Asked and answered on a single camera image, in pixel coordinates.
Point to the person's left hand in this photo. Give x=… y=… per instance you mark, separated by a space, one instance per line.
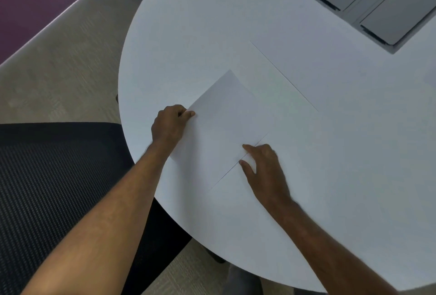
x=167 y=127

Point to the person's right forearm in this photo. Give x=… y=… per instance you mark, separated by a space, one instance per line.
x=327 y=250

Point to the white paper sheet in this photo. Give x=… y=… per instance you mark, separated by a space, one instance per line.
x=224 y=127

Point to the person's right thumb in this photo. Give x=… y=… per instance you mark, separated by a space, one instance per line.
x=246 y=167

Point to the person's left forearm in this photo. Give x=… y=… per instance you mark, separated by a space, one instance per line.
x=102 y=223

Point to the black mesh office chair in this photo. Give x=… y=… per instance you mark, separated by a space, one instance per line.
x=47 y=196

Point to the dark table base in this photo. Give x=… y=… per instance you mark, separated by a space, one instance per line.
x=216 y=256

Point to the person's left thumb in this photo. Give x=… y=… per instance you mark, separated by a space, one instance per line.
x=190 y=113

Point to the person's right hand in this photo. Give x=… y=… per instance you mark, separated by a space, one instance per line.
x=269 y=177

